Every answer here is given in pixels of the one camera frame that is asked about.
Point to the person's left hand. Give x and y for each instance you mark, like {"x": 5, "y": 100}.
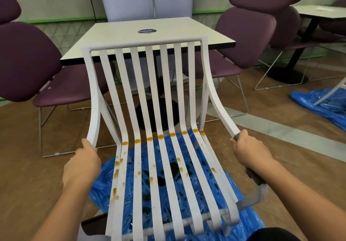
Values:
{"x": 81, "y": 168}

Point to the person's right hand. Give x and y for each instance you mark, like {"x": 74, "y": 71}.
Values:
{"x": 251, "y": 154}

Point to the grey cleaning cloth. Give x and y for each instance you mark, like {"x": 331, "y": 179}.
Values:
{"x": 256, "y": 178}

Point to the person's left forearm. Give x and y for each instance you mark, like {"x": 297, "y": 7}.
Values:
{"x": 59, "y": 216}

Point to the person's right forearm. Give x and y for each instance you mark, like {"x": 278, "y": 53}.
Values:
{"x": 305, "y": 203}

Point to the purple lounge chair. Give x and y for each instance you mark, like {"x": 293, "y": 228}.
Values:
{"x": 246, "y": 35}
{"x": 27, "y": 60}
{"x": 335, "y": 27}
{"x": 286, "y": 27}

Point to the blue plastic sheet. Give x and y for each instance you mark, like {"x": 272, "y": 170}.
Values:
{"x": 100, "y": 189}
{"x": 311, "y": 103}

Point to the dark brown tray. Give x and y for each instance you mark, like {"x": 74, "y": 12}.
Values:
{"x": 94, "y": 223}

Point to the black round table base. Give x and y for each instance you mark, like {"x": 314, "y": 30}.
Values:
{"x": 286, "y": 74}
{"x": 142, "y": 116}

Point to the cream square table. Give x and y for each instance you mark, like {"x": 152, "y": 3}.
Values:
{"x": 113, "y": 33}
{"x": 321, "y": 11}

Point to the round dark sticker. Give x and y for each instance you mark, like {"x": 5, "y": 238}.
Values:
{"x": 147, "y": 31}

